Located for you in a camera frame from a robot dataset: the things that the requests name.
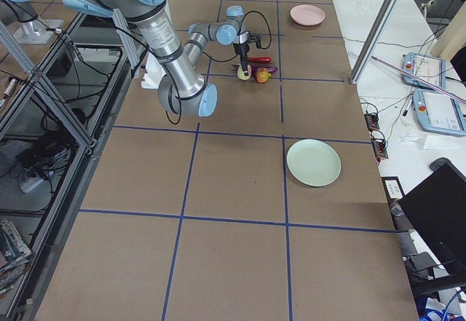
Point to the orange terminal block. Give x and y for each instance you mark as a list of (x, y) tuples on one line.
[(378, 140)]

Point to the aluminium frame post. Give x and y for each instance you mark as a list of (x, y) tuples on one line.
[(371, 41)]

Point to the upper teach pendant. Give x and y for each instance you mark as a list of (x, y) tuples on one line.
[(427, 68)]

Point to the yellow green apple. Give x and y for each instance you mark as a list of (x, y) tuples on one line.
[(244, 75)]

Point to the brown paper table cover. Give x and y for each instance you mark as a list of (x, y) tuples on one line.
[(204, 220)]

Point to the red green pomegranate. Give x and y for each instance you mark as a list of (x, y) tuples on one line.
[(262, 77)]

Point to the green plate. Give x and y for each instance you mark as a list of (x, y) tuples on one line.
[(313, 162)]

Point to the red chili pepper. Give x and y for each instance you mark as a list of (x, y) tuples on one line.
[(262, 60)]

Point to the pink plate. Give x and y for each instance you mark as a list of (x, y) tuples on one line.
[(307, 15)]

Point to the teach pendant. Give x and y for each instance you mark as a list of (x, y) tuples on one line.
[(427, 68), (435, 112)]

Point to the purple eggplant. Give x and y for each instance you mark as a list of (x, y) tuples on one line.
[(270, 69)]

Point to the stack of books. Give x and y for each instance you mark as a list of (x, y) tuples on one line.
[(15, 254)]

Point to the lower teach pendant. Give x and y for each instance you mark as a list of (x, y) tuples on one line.
[(435, 112)]

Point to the black laptop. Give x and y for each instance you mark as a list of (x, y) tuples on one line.
[(436, 210)]

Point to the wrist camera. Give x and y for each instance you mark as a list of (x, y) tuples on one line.
[(254, 38)]

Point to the white power strip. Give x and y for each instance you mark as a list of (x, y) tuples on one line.
[(30, 182)]

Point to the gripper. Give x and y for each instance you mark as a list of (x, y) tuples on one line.
[(242, 50)]

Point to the black computer mouse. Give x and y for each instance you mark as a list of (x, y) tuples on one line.
[(434, 165)]

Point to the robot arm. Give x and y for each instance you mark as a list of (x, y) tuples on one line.
[(33, 29), (182, 90)]

